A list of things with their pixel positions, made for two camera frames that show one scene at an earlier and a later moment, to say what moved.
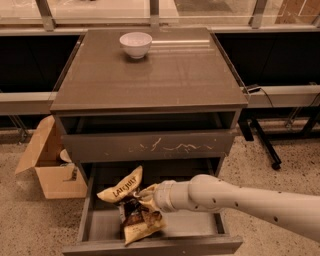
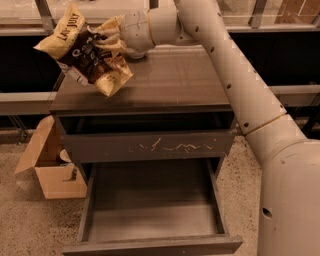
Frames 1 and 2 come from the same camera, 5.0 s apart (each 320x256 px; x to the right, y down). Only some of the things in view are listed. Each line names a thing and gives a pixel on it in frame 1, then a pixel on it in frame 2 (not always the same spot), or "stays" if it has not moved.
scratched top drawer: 149,146 stays
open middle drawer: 184,232 stays
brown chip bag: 139,222 to 70,41
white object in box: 65,156 stays
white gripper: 162,196 to 136,29
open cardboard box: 57,177 stays
